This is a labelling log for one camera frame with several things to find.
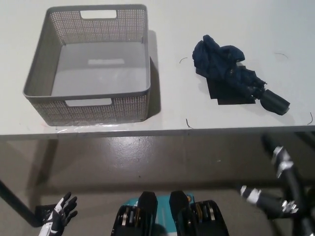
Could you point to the grey perforated plastic basket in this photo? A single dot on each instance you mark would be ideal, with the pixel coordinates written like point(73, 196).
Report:
point(44, 73)

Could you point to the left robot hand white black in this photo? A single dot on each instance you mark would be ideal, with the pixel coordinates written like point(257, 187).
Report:
point(57, 211)

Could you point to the clear adhesive tape strip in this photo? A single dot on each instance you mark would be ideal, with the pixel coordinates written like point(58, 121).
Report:
point(98, 127)

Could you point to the black robot body teal tops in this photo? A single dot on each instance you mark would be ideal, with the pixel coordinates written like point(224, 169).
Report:
point(147, 221)

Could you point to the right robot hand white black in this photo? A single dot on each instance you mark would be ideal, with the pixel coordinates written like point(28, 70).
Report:
point(284, 163)

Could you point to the black flat square mat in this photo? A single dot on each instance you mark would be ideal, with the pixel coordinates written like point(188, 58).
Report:
point(229, 94)

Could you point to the navy blue folded umbrella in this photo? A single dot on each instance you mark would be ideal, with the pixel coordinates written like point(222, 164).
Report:
point(221, 61)

